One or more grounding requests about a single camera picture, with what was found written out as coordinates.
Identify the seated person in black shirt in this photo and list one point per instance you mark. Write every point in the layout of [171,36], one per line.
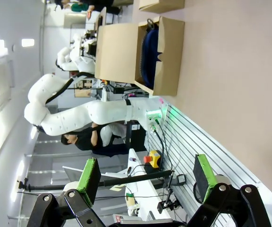
[84,142]

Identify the black desk clamp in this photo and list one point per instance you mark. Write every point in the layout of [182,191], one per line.
[164,206]

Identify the large open cardboard box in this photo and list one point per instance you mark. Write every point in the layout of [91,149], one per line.
[117,52]

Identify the wall light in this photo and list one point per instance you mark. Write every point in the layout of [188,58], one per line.
[28,42]

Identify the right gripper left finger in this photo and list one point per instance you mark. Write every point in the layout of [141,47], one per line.
[88,182]

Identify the black pole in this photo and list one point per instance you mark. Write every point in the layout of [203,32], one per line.
[138,177]

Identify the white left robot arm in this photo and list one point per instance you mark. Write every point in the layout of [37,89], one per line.
[67,120]

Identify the slotted aluminium base plate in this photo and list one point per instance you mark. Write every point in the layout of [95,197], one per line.
[197,142]

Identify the yellow emergency stop button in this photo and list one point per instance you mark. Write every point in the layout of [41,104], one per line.
[154,159]

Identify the small open cardboard box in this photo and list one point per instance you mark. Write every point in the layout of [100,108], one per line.
[159,6]

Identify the person in green top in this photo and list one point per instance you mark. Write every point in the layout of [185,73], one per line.
[78,7]

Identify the dark blue shoe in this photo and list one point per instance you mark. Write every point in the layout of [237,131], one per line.
[150,54]

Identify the black power adapter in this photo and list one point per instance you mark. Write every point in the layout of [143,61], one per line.
[181,179]

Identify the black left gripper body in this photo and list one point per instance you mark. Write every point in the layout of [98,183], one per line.
[91,50]

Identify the white desk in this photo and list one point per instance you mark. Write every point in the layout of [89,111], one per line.
[145,192]

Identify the wall window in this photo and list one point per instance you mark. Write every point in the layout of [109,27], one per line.
[0,80]

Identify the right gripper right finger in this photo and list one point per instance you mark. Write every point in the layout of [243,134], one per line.
[204,179]

